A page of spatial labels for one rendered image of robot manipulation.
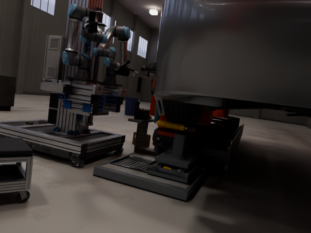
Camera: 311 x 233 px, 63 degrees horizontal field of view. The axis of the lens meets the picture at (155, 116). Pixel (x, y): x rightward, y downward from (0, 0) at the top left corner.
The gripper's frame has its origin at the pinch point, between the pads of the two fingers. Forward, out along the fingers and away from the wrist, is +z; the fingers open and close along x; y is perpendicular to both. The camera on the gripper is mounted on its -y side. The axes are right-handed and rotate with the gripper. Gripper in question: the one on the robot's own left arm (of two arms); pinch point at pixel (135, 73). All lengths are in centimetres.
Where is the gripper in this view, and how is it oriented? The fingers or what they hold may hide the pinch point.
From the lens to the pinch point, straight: 262.0
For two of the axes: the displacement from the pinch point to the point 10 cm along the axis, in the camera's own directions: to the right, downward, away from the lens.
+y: -3.0, 9.5, -0.5
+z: 7.3, 2.7, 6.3
